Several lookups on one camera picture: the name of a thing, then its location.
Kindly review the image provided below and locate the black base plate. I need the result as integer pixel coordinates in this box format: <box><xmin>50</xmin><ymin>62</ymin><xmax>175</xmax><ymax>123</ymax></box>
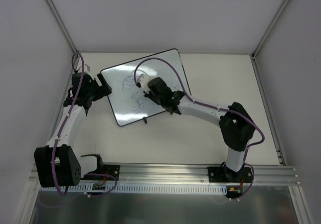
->
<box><xmin>207</xmin><ymin>165</ymin><xmax>253</xmax><ymax>183</ymax></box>
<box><xmin>103</xmin><ymin>164</ymin><xmax>120</xmax><ymax>181</ymax></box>

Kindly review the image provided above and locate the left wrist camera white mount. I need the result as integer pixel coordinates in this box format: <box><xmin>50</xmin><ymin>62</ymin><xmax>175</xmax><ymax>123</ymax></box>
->
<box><xmin>76</xmin><ymin>64</ymin><xmax>95</xmax><ymax>78</ymax></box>

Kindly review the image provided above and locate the aluminium mounting rail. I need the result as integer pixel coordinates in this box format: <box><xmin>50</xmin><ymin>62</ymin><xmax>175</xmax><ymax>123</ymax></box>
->
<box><xmin>29</xmin><ymin>161</ymin><xmax>300</xmax><ymax>186</ymax></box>

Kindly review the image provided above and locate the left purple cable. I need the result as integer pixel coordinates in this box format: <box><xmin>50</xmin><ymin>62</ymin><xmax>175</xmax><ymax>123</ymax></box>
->
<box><xmin>49</xmin><ymin>52</ymin><xmax>118</xmax><ymax>197</ymax></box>

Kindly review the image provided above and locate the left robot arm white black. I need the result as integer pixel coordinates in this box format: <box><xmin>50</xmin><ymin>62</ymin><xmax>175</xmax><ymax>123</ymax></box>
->
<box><xmin>34</xmin><ymin>72</ymin><xmax>112</xmax><ymax>188</ymax></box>

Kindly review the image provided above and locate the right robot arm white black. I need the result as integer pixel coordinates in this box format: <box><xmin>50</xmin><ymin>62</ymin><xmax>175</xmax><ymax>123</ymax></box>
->
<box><xmin>137</xmin><ymin>74</ymin><xmax>255</xmax><ymax>182</ymax></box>

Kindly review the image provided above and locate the white whiteboard black frame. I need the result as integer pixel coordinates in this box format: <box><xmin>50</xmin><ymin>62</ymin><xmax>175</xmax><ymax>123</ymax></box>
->
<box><xmin>100</xmin><ymin>48</ymin><xmax>191</xmax><ymax>127</ymax></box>

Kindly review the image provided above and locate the purple cable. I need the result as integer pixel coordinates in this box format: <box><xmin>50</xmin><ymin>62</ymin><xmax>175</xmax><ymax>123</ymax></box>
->
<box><xmin>49</xmin><ymin>52</ymin><xmax>118</xmax><ymax>197</ymax></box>
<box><xmin>134</xmin><ymin>57</ymin><xmax>265</xmax><ymax>202</ymax></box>

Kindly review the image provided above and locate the right aluminium frame post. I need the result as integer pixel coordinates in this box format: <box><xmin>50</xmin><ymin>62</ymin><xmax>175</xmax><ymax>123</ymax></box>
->
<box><xmin>251</xmin><ymin>0</ymin><xmax>291</xmax><ymax>59</ymax></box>

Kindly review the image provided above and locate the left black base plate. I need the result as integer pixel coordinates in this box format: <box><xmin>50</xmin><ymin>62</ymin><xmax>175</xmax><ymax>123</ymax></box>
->
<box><xmin>103</xmin><ymin>164</ymin><xmax>120</xmax><ymax>181</ymax></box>

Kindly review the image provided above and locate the aluminium frame post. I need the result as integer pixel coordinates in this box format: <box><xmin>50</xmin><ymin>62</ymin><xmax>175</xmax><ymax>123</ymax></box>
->
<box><xmin>251</xmin><ymin>0</ymin><xmax>291</xmax><ymax>59</ymax></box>
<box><xmin>37</xmin><ymin>0</ymin><xmax>80</xmax><ymax>56</ymax></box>

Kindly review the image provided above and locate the right aluminium side rail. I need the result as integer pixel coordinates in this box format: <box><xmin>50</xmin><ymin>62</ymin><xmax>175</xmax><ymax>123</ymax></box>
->
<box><xmin>250</xmin><ymin>55</ymin><xmax>287</xmax><ymax>166</ymax></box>

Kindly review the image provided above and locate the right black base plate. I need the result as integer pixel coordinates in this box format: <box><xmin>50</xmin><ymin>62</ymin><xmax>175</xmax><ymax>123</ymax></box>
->
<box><xmin>207</xmin><ymin>165</ymin><xmax>253</xmax><ymax>183</ymax></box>

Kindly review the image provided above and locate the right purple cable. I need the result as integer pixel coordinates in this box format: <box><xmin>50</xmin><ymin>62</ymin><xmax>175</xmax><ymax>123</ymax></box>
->
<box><xmin>134</xmin><ymin>57</ymin><xmax>265</xmax><ymax>202</ymax></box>

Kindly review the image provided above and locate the white slotted cable duct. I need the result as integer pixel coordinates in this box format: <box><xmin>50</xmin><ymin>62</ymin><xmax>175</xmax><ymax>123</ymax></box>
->
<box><xmin>40</xmin><ymin>182</ymin><xmax>229</xmax><ymax>195</ymax></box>

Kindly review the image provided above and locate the left aluminium frame post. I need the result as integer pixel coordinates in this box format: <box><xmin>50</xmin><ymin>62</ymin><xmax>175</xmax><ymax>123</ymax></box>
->
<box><xmin>37</xmin><ymin>0</ymin><xmax>80</xmax><ymax>56</ymax></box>

